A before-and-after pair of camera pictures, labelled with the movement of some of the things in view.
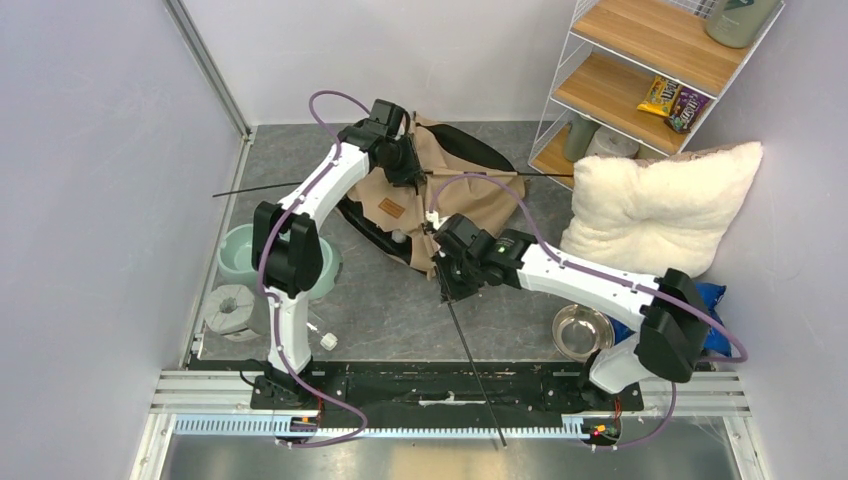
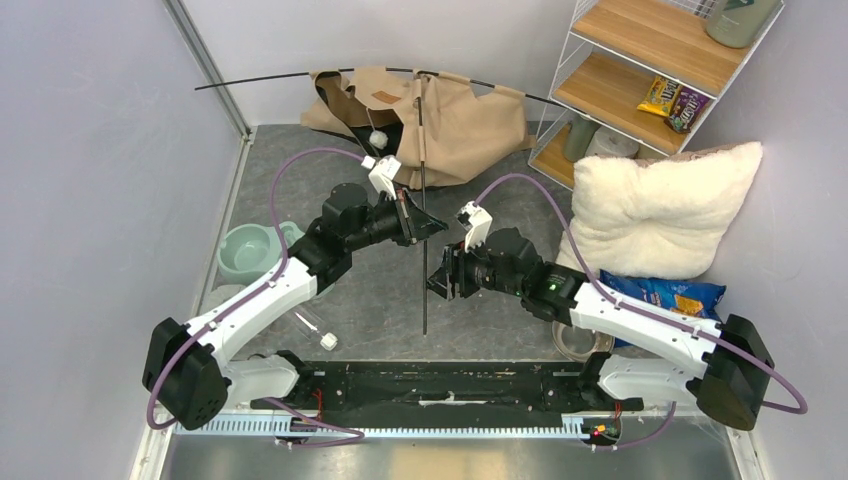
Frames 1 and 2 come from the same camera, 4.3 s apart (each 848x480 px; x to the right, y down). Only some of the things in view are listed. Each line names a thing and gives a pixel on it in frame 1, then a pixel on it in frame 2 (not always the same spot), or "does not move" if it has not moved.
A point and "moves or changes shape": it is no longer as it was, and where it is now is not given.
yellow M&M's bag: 661,97 does not move
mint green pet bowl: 235,260 does not move
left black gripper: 412,168 → 408,216
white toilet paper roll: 606,142 does not move
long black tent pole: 479,373 → 424,234
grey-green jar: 739,23 does not move
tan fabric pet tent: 465,177 moves or changes shape
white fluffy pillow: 663,212 does not move
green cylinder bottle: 579,132 does not move
